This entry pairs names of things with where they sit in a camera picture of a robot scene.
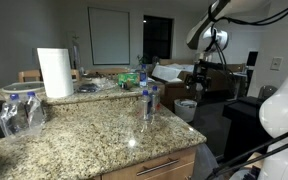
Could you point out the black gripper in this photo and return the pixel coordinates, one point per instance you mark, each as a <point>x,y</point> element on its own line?
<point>201,76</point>

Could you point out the blue label water bottle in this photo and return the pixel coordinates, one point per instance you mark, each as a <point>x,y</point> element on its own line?
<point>146,106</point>
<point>143,77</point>

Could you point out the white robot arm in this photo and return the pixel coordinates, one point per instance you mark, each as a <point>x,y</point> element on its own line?
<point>284,110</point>

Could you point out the white waste bin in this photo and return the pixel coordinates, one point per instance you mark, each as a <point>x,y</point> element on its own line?
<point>185,110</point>

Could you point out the clear packed water bottle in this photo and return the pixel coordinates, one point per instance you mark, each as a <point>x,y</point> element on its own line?
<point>34,111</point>
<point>13,116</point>

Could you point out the pack of water bottles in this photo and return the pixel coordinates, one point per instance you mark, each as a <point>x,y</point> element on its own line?
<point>20,116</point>

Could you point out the white open box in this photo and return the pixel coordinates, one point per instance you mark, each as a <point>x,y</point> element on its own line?
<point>170,72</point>

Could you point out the black cabinet stand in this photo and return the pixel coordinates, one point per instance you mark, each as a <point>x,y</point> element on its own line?
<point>244,126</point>

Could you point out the black monitor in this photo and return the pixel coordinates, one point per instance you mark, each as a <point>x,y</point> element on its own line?
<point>252,58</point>

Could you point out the green potted plant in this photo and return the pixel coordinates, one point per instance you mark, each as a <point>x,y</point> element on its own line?
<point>143,59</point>

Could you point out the dark window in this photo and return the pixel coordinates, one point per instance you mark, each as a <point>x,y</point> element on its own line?
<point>157,36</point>

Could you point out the clear plastic bag blue print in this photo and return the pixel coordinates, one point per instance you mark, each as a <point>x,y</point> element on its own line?
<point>204,163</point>

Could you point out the green box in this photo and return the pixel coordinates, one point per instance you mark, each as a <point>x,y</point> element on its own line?
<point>128,79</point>

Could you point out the wooden cabinet drawer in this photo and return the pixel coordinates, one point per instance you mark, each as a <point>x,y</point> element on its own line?
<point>170,173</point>

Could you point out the white projection screen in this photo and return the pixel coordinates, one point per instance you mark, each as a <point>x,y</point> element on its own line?
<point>109,36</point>

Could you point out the small black item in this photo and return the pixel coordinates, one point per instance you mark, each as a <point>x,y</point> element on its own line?
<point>88,88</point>

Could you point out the wooden chair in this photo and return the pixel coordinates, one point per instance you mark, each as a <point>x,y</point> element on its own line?
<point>29,75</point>
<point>75,74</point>

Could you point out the white paper towel roll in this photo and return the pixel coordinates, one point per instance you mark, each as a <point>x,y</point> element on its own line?
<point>55,73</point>

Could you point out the covered white bowl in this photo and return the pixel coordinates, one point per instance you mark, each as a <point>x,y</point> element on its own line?
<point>22,87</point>

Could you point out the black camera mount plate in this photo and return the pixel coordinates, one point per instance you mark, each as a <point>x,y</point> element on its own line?
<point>210,65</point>

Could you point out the white wall switch plate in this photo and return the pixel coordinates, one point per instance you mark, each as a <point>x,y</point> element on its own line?
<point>276,63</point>

